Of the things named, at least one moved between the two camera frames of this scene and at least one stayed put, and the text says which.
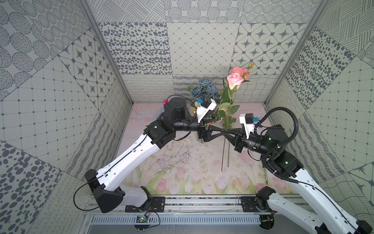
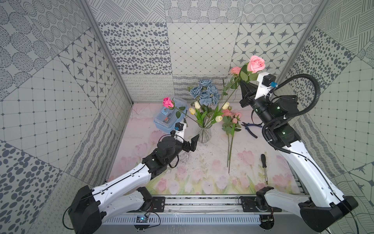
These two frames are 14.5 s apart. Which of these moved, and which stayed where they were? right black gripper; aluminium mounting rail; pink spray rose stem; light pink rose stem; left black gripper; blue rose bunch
Moved: pink spray rose stem; light pink rose stem; left black gripper; right black gripper
Stayed: blue rose bunch; aluminium mounting rail
